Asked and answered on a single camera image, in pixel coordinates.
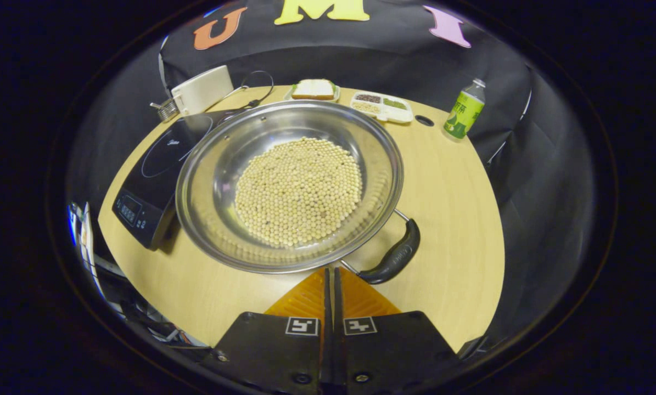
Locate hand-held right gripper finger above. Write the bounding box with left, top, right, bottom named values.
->
left=210, top=267, right=332, bottom=395
left=333, top=267, right=460, bottom=395

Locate stainless steel pot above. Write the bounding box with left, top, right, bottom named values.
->
left=175, top=100, right=422, bottom=286

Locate black induction cooktop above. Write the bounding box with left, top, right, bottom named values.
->
left=111, top=108, right=246, bottom=252

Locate pile of soybeans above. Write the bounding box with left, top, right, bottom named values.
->
left=234, top=136, right=364, bottom=247

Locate white divided tray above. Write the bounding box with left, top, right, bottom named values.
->
left=350, top=91, right=414, bottom=125

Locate pale sandwich plate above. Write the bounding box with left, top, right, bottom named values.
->
left=283, top=81, right=341, bottom=103

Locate white bread sandwich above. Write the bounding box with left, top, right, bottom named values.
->
left=291, top=78, right=337, bottom=100

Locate green tea bottle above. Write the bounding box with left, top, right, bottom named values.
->
left=443, top=78, right=486, bottom=140

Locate white toaster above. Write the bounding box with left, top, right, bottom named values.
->
left=171, top=65, right=235, bottom=117

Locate black power cable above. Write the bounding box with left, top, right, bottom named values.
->
left=218, top=70, right=275, bottom=110

